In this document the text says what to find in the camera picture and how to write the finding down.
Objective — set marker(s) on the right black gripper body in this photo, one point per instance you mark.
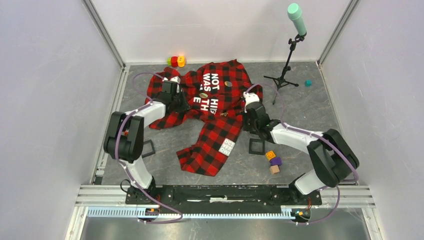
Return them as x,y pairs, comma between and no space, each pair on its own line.
248,125

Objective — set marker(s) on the wooden cube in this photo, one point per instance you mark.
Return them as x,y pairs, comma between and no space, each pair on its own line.
274,169

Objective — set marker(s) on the red cylinder block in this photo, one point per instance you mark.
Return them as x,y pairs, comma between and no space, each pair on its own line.
174,61

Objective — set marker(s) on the black square frame left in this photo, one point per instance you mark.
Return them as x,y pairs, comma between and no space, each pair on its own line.
148,149

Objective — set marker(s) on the mint green microphone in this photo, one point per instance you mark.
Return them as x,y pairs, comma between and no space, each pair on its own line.
294,13

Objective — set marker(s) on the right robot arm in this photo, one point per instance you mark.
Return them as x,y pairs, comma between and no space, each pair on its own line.
332,159

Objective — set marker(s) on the purple toy brick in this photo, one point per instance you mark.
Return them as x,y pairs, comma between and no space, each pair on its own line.
276,161

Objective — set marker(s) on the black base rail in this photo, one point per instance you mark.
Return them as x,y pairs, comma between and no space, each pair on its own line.
220,199

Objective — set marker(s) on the teal small cube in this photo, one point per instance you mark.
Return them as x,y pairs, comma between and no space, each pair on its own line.
308,83

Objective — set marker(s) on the black tripod mic stand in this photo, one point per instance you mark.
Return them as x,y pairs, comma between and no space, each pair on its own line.
281,81

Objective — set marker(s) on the black square frame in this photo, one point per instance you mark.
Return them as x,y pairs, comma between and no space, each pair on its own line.
148,149
260,143

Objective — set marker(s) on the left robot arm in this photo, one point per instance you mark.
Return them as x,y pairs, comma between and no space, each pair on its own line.
124,138

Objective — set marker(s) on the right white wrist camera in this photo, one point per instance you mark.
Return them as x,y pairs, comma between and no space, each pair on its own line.
250,98

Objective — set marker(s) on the black square frame near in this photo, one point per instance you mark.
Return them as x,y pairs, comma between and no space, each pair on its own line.
260,143

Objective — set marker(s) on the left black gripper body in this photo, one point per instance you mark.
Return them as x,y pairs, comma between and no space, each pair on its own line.
180,104

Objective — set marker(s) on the yellow toy brick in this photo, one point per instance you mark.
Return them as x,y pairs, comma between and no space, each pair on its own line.
270,155

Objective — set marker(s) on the red black plaid shirt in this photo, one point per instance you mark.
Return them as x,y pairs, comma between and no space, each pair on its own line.
219,134

